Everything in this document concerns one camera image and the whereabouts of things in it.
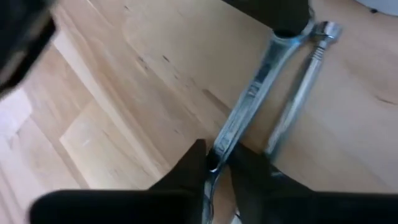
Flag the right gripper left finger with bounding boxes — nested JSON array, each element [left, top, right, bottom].
[[29, 139, 209, 224]]

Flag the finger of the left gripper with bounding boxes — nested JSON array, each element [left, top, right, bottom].
[[0, 0, 57, 98], [221, 0, 315, 39]]

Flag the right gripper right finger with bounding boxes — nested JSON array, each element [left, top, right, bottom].
[[228, 142, 398, 224]]

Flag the chrome combination wrench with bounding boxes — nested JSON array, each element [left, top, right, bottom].
[[201, 21, 315, 224]]

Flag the long chrome ratchet handle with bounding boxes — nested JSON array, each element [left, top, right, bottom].
[[264, 20, 343, 162]]

